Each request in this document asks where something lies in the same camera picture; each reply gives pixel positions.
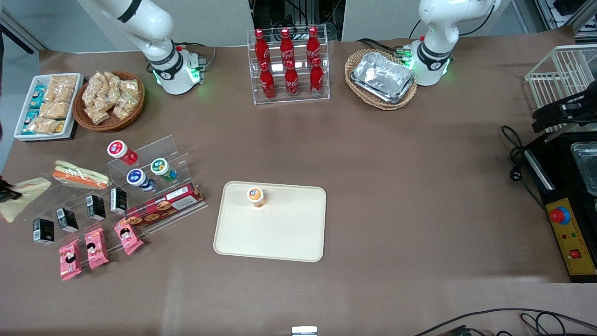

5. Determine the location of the black drink carton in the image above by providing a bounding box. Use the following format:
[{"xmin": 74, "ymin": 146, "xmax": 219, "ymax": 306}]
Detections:
[
  {"xmin": 33, "ymin": 218, "xmax": 55, "ymax": 245},
  {"xmin": 110, "ymin": 187, "xmax": 128, "ymax": 216},
  {"xmin": 86, "ymin": 195, "xmax": 107, "ymax": 222},
  {"xmin": 56, "ymin": 208, "xmax": 79, "ymax": 233}
]

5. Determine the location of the green-lidded yogurt bottle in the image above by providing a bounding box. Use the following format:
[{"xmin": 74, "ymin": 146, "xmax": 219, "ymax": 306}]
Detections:
[{"xmin": 150, "ymin": 158, "xmax": 178, "ymax": 182}]

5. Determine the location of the steel fryer pan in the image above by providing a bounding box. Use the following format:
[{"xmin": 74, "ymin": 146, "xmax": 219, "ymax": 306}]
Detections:
[{"xmin": 569, "ymin": 142, "xmax": 597, "ymax": 197}]

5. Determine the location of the orange-lidded yogurt bottle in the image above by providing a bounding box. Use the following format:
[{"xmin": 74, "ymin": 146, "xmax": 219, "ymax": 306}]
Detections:
[{"xmin": 246, "ymin": 187, "xmax": 267, "ymax": 209}]

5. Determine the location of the white wire basket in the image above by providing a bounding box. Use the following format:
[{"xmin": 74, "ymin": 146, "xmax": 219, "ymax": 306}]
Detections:
[{"xmin": 524, "ymin": 44, "xmax": 597, "ymax": 133}]

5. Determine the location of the red cola bottle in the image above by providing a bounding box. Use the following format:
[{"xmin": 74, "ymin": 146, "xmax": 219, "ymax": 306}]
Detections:
[
  {"xmin": 284, "ymin": 60, "xmax": 300, "ymax": 98},
  {"xmin": 259, "ymin": 61, "xmax": 277, "ymax": 100},
  {"xmin": 254, "ymin": 29, "xmax": 271, "ymax": 67},
  {"xmin": 279, "ymin": 28, "xmax": 296, "ymax": 66},
  {"xmin": 305, "ymin": 26, "xmax": 322, "ymax": 64},
  {"xmin": 309, "ymin": 57, "xmax": 325, "ymax": 96}
]

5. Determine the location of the blue-lidded yogurt bottle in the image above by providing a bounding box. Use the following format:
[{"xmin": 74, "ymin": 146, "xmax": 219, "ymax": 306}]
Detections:
[{"xmin": 126, "ymin": 169, "xmax": 155, "ymax": 192}]

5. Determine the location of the clear acrylic bottle rack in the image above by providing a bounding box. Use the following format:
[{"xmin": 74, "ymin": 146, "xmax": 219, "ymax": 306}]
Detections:
[{"xmin": 247, "ymin": 27, "xmax": 331, "ymax": 105}]

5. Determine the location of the red cookie box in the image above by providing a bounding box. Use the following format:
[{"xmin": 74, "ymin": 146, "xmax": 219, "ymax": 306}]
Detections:
[{"xmin": 125, "ymin": 182, "xmax": 205, "ymax": 228}]

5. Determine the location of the aluminium frame structure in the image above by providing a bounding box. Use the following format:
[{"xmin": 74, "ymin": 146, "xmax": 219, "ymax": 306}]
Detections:
[{"xmin": 511, "ymin": 0, "xmax": 597, "ymax": 45}]

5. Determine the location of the triangular white sandwich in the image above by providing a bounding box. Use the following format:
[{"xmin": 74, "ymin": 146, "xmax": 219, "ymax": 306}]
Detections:
[{"xmin": 0, "ymin": 177, "xmax": 53, "ymax": 223}]

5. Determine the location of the black cable bundle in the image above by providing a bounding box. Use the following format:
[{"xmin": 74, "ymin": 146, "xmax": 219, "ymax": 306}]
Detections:
[{"xmin": 250, "ymin": 0, "xmax": 345, "ymax": 42}]

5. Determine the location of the dark metal frame bar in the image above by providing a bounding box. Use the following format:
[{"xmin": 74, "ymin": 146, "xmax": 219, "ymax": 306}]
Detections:
[{"xmin": 0, "ymin": 8, "xmax": 49, "ymax": 53}]

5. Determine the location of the black table cable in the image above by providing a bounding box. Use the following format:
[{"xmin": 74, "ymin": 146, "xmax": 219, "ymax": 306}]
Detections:
[
  {"xmin": 520, "ymin": 312, "xmax": 597, "ymax": 336},
  {"xmin": 411, "ymin": 308, "xmax": 597, "ymax": 336}
]

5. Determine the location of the pink snack packet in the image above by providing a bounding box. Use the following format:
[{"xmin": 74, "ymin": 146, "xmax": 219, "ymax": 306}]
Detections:
[
  {"xmin": 113, "ymin": 218, "xmax": 145, "ymax": 256},
  {"xmin": 84, "ymin": 227, "xmax": 110, "ymax": 270},
  {"xmin": 58, "ymin": 238, "xmax": 83, "ymax": 281}
]

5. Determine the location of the wrapped sandwich with orange filling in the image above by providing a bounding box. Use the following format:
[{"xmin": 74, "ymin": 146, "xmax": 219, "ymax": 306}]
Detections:
[{"xmin": 50, "ymin": 160, "xmax": 111, "ymax": 190}]

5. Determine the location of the clear bag of puffed snacks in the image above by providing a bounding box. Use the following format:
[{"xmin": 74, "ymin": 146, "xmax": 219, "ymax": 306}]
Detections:
[
  {"xmin": 96, "ymin": 72, "xmax": 122, "ymax": 111},
  {"xmin": 113, "ymin": 93, "xmax": 139, "ymax": 121},
  {"xmin": 119, "ymin": 79, "xmax": 141, "ymax": 99},
  {"xmin": 83, "ymin": 71, "xmax": 106, "ymax": 107},
  {"xmin": 84, "ymin": 105, "xmax": 111, "ymax": 126}
]

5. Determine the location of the aluminium foil tray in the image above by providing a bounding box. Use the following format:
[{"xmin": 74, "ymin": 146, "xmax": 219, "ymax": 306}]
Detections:
[
  {"xmin": 350, "ymin": 75, "xmax": 416, "ymax": 105},
  {"xmin": 353, "ymin": 51, "xmax": 415, "ymax": 97}
]

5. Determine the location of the small clear acrylic riser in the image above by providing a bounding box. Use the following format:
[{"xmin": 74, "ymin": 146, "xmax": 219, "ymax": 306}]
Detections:
[{"xmin": 107, "ymin": 135, "xmax": 192, "ymax": 193}]

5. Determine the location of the silver metal handle bar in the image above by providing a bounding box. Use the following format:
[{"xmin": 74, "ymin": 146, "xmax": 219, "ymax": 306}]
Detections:
[{"xmin": 524, "ymin": 149, "xmax": 556, "ymax": 192}]

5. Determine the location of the black arm base cable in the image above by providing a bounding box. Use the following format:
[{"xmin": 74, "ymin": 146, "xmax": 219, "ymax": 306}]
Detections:
[{"xmin": 356, "ymin": 37, "xmax": 423, "ymax": 60}]

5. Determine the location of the beige plastic serving tray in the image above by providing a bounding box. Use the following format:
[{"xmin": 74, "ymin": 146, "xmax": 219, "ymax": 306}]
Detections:
[{"xmin": 213, "ymin": 181, "xmax": 327, "ymax": 263}]

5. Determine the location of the black fryer power cable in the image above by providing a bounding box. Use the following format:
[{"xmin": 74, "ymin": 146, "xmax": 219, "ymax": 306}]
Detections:
[{"xmin": 500, "ymin": 125, "xmax": 547, "ymax": 211}]

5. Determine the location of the red-lidded yogurt bottle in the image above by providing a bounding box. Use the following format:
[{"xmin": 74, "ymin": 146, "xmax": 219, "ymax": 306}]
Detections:
[{"xmin": 107, "ymin": 140, "xmax": 139, "ymax": 166}]

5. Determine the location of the round brown wicker basket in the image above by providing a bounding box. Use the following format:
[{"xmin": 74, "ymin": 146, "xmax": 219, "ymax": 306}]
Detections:
[{"xmin": 72, "ymin": 71, "xmax": 146, "ymax": 133}]

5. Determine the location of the thin metal strip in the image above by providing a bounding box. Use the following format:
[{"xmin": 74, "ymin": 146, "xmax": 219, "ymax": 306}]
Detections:
[{"xmin": 543, "ymin": 122, "xmax": 597, "ymax": 143}]

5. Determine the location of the large clear acrylic step rack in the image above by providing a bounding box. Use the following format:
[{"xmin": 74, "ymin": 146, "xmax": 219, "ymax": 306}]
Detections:
[{"xmin": 26, "ymin": 161, "xmax": 209, "ymax": 269}]

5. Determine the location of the black sealing machine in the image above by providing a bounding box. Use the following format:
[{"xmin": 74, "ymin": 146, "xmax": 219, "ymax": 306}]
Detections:
[{"xmin": 522, "ymin": 130, "xmax": 597, "ymax": 284}]

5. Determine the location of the light woven oval basket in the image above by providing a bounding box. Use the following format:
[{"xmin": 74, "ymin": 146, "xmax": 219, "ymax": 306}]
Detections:
[{"xmin": 344, "ymin": 49, "xmax": 418, "ymax": 112}]

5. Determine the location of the clear bag of crackers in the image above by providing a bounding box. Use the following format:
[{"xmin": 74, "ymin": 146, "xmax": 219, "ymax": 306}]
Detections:
[
  {"xmin": 26, "ymin": 117, "xmax": 59, "ymax": 135},
  {"xmin": 47, "ymin": 75, "xmax": 79, "ymax": 104},
  {"xmin": 39, "ymin": 100, "xmax": 70, "ymax": 120}
]

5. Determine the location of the grey arm base cable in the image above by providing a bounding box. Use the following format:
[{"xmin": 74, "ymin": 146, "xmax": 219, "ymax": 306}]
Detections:
[{"xmin": 174, "ymin": 42, "xmax": 218, "ymax": 71}]

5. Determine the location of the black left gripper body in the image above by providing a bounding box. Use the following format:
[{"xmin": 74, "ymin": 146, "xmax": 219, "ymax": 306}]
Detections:
[{"xmin": 557, "ymin": 89, "xmax": 597, "ymax": 129}]

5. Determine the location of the white rectangular dish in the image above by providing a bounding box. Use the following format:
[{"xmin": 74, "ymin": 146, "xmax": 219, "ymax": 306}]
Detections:
[{"xmin": 14, "ymin": 72, "xmax": 85, "ymax": 142}]

